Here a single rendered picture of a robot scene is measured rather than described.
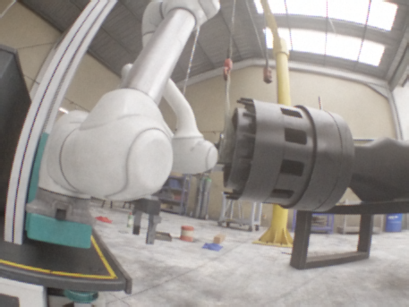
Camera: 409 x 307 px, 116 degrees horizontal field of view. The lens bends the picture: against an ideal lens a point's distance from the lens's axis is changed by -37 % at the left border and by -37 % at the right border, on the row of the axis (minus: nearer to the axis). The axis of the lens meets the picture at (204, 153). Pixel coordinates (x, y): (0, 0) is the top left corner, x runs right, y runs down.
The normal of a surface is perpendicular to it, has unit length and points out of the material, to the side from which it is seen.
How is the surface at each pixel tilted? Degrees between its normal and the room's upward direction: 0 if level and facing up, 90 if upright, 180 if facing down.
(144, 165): 94
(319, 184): 128
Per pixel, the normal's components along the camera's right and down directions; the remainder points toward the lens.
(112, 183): -0.07, 0.51
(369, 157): -0.04, -0.25
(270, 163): -0.03, 0.19
